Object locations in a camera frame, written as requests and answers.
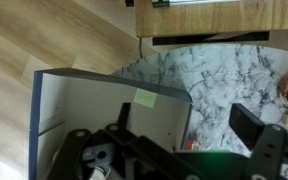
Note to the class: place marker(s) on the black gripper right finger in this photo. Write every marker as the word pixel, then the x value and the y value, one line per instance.
pixel 266 143

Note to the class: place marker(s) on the wooden side table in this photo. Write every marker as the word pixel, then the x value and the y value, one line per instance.
pixel 175 22

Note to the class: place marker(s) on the small red white object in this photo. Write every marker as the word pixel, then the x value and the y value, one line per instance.
pixel 192 145

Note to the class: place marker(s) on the open blue cardboard box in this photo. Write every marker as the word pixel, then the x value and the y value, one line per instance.
pixel 67 99

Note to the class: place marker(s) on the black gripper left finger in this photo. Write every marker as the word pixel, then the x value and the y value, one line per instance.
pixel 67 164

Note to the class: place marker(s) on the green sticky note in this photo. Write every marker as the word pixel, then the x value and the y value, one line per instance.
pixel 145 98

